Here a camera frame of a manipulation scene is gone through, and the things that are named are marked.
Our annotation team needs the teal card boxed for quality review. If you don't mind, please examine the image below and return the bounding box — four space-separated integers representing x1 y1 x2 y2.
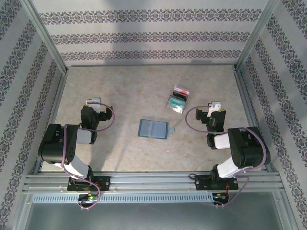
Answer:
167 96 187 109
165 103 185 114

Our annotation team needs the black card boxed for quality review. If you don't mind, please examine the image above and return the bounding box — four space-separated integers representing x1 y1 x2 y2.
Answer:
171 90 189 101

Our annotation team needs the teal leather card holder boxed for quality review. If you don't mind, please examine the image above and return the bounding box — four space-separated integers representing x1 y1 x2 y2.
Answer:
137 118 176 139

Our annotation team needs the grey sheet metal tray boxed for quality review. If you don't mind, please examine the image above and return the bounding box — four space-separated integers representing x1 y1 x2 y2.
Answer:
14 191 292 230

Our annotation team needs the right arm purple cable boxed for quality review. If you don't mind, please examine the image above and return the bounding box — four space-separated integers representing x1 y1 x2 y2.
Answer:
186 105 267 208

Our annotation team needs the aluminium side rail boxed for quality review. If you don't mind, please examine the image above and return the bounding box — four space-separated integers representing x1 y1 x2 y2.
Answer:
33 71 69 175
234 69 273 173

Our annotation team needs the thin aluminium wall rail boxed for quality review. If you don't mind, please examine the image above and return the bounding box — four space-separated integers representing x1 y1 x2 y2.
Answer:
67 63 237 68

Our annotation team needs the long aluminium base rail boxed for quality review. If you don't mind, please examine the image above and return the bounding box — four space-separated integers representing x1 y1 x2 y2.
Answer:
23 173 282 192

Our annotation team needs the aluminium corner post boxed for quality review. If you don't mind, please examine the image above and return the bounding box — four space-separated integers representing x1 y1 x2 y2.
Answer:
236 0 281 70
20 0 68 75

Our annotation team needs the slotted metal cable duct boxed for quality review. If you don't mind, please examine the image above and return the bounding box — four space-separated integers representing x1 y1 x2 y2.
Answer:
31 193 231 204

